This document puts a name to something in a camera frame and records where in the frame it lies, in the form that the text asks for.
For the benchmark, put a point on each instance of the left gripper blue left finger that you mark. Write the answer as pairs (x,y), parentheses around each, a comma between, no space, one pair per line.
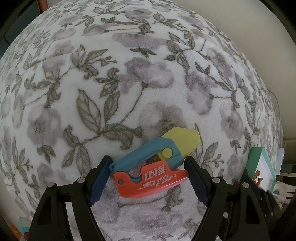
(98,179)

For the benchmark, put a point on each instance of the floral fleece blanket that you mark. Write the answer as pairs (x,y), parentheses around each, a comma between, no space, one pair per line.
(92,78)

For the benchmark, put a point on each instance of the teal shallow box tray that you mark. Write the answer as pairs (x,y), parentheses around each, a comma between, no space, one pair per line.
(258,160)

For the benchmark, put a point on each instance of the white power strip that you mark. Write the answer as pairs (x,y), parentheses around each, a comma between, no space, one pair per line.
(279,161)

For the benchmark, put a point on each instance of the pink puppy toy figure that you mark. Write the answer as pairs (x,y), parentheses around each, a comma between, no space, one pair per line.
(257,179)

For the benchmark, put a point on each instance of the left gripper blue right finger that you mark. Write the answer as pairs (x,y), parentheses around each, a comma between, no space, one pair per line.
(195,178)

